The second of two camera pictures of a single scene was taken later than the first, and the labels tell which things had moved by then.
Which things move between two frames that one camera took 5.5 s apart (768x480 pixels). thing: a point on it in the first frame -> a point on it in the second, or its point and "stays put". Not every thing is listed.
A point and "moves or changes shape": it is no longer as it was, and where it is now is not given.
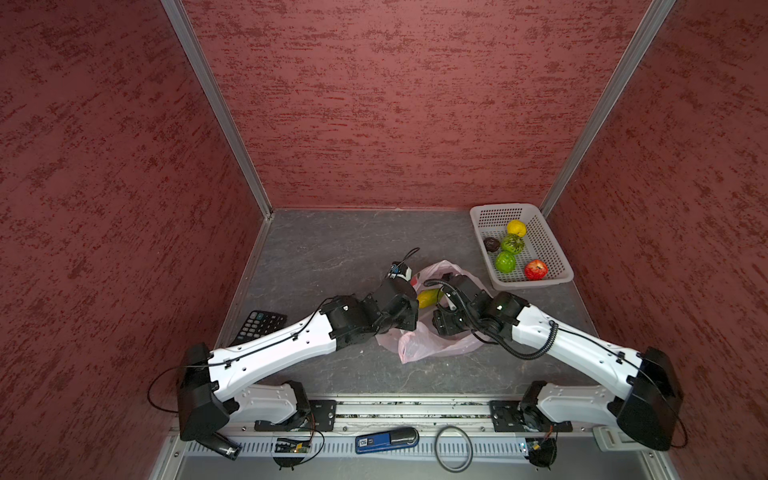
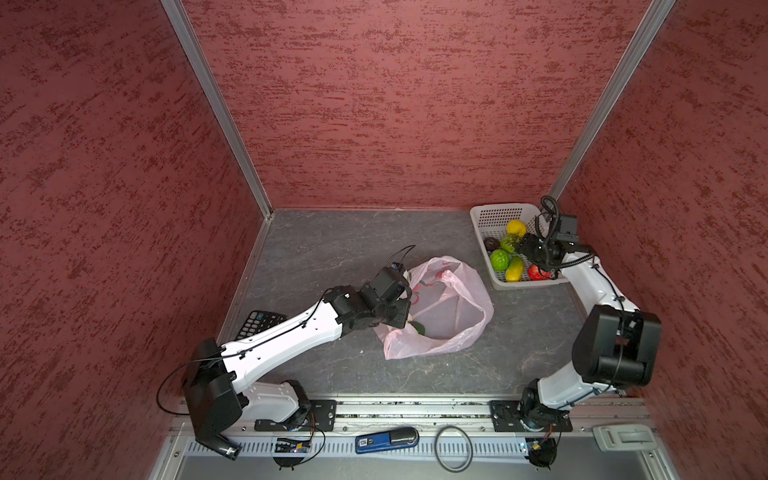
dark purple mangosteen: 491,244 stays put
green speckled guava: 513,244 stays put
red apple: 535,270 stays put
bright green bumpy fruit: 505,262 moves or changes shape
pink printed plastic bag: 424,342 stays put
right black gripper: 444,324 -> 524,245
